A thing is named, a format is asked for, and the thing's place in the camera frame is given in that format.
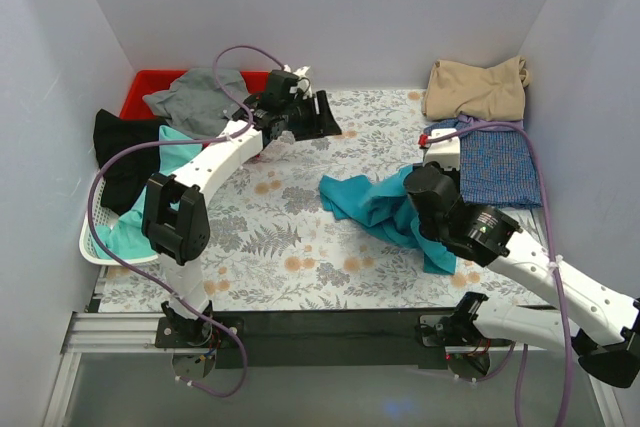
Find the teal blue t shirt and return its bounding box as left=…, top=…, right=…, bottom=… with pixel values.
left=318, top=165, right=457, bottom=275

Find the aluminium rail frame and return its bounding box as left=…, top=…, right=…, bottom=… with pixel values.
left=42, top=310, right=626, bottom=427

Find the red plastic tray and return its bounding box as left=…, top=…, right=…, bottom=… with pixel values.
left=119, top=69, right=268, bottom=120

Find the floral patterned table mat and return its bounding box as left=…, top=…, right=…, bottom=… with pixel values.
left=97, top=89, right=561, bottom=312

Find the beige t shirt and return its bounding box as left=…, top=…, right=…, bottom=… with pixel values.
left=422, top=56, right=531, bottom=122

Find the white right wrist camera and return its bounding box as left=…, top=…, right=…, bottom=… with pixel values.
left=418, top=128, right=461, bottom=173

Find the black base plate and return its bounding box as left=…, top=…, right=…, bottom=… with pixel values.
left=417, top=314, right=511, bottom=347
left=153, top=317, right=238, bottom=350

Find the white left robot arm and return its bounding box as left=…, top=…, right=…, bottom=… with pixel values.
left=141, top=66, right=341, bottom=347

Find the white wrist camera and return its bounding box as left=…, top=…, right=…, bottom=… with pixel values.
left=418, top=128, right=461, bottom=173
left=284, top=64, right=313, bottom=99

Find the blue checked shirt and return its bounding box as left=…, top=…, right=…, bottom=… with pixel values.
left=424, top=118, right=542, bottom=209

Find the black t shirt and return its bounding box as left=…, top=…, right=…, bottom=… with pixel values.
left=93, top=109, right=166, bottom=215

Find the lilac purple shirt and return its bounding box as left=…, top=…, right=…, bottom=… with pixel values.
left=457, top=114, right=524, bottom=132

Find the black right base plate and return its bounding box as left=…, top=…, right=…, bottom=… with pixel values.
left=417, top=314, right=511, bottom=347

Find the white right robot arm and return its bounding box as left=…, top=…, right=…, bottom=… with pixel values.
left=403, top=164, right=639, bottom=388

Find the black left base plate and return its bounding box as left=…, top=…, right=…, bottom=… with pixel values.
left=153, top=317, right=238, bottom=350

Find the grey shirt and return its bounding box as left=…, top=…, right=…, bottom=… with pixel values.
left=143, top=67, right=249, bottom=139

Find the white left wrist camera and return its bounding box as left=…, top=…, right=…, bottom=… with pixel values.
left=284, top=64, right=313, bottom=99

